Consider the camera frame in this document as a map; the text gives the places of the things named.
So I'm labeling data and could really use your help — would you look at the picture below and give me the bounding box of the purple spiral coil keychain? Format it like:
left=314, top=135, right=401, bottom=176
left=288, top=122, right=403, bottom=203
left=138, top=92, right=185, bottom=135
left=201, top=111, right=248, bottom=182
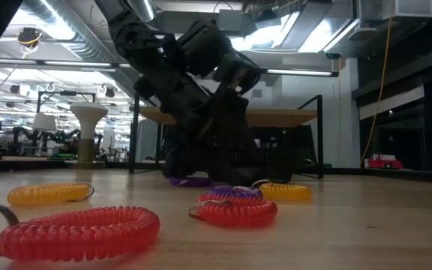
left=168, top=176, right=215, bottom=188
left=208, top=184, right=264, bottom=200

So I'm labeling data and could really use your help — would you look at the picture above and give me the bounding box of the black background rig frame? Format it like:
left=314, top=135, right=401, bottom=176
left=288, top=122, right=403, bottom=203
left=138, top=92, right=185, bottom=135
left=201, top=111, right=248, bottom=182
left=35, top=90, right=97, bottom=113

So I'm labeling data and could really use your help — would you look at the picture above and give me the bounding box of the red and white box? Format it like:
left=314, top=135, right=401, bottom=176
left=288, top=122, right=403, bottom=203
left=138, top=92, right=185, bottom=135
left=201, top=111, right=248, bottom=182
left=364, top=152, right=404, bottom=170

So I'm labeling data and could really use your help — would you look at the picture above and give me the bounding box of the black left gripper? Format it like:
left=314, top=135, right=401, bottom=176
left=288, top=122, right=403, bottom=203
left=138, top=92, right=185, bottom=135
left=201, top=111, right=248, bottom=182
left=135, top=73, right=258, bottom=168

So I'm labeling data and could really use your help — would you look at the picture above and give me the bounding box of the yellow spiral coil keychain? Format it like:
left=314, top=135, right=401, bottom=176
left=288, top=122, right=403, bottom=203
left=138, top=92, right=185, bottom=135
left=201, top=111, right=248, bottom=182
left=251, top=178, right=314, bottom=202
left=6, top=181, right=95, bottom=208

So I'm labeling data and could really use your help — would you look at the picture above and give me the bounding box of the black ceiling device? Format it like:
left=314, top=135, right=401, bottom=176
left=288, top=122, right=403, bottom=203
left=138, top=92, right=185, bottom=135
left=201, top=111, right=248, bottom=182
left=16, top=26, right=44, bottom=49

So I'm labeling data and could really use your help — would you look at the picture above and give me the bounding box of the smooth round silver duct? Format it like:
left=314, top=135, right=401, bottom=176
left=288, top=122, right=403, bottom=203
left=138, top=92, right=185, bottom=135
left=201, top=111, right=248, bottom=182
left=127, top=0, right=157, bottom=23

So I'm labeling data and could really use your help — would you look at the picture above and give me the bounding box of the yellow hanging cable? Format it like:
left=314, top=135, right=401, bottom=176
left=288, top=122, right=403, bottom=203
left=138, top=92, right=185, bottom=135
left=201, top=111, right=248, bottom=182
left=359, top=0, right=395, bottom=166

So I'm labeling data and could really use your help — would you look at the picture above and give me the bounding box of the white mushroom table lamp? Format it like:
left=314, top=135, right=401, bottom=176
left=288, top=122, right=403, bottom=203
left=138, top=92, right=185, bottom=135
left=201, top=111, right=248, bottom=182
left=69, top=101, right=110, bottom=164

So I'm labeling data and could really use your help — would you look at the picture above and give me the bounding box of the white ceiling air unit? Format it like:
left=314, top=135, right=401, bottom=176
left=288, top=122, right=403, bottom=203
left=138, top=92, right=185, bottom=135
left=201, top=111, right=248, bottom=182
left=358, top=0, right=432, bottom=22

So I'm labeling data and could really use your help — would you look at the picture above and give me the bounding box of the long LED light bar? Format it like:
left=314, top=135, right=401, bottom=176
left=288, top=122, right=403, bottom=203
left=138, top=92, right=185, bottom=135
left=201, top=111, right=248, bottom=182
left=0, top=58, right=339, bottom=78

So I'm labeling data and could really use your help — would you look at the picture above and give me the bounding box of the wooden shelf with black frame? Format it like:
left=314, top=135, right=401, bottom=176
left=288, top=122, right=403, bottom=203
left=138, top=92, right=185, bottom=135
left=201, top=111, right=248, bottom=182
left=128, top=91, right=325, bottom=180

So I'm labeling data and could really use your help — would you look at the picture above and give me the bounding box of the white background lampshade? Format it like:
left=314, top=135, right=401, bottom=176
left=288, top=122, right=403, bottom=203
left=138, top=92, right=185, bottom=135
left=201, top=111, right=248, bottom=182
left=31, top=112, right=58, bottom=132

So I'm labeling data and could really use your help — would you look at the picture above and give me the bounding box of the orange-red spiral coil keychain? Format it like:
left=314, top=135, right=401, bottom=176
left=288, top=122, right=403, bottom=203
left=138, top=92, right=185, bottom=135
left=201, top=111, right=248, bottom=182
left=187, top=192, right=279, bottom=230
left=0, top=199, right=161, bottom=268

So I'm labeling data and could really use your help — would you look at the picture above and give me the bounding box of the corrugated silver ventilation duct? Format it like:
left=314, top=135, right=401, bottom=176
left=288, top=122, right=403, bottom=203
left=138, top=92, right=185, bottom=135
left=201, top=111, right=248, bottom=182
left=13, top=0, right=118, bottom=63

